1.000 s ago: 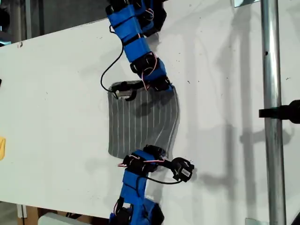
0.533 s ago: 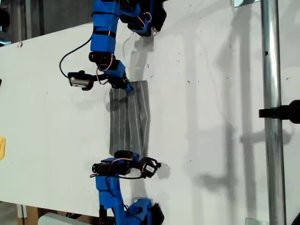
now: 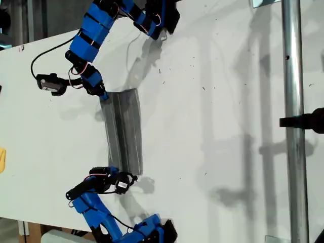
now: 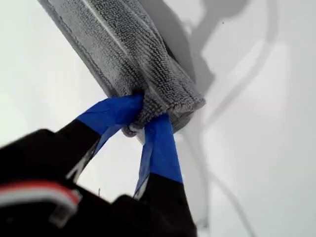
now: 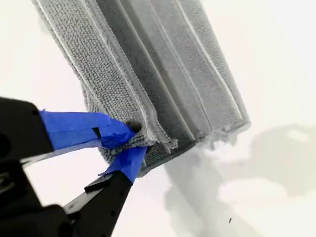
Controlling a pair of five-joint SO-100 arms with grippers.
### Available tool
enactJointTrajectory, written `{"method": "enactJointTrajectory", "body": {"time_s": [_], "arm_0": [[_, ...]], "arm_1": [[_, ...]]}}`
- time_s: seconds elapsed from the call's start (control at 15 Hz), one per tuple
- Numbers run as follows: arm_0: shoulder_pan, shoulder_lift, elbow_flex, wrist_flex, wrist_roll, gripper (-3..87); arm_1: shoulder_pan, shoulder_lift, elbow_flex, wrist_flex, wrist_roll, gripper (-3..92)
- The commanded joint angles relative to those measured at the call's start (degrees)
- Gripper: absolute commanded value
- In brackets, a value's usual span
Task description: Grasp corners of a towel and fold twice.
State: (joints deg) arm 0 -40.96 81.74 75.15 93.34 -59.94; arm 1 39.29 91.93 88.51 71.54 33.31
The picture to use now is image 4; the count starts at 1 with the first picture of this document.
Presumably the grey striped towel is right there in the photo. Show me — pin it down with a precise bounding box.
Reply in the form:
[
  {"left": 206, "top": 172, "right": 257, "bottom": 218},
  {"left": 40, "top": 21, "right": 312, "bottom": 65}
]
[{"left": 37, "top": 0, "right": 207, "bottom": 138}]

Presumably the red white servo wire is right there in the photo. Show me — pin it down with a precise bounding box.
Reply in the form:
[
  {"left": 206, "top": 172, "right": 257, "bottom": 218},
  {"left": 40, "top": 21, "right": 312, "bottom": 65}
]
[{"left": 0, "top": 181, "right": 82, "bottom": 207}]

